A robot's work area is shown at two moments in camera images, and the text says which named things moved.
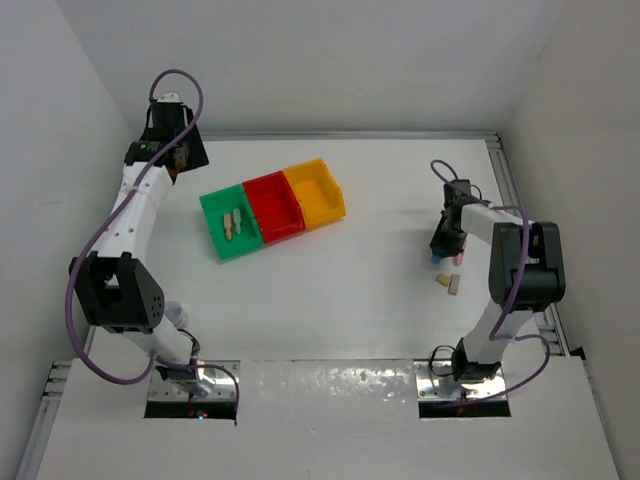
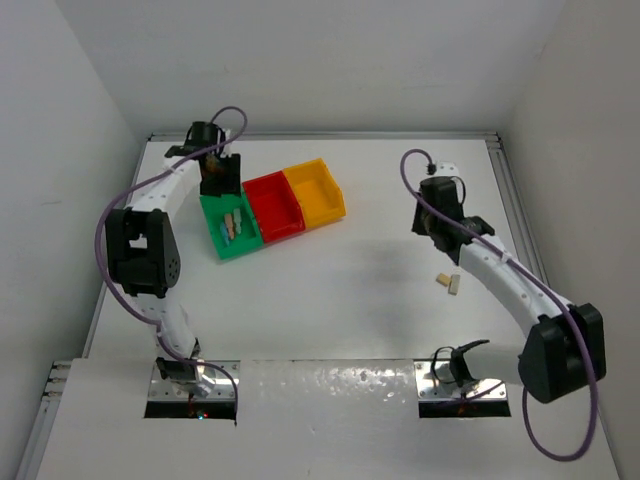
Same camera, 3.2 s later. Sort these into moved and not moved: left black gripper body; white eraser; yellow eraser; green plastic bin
Moved: left black gripper body
Not moved: white eraser; green plastic bin; yellow eraser
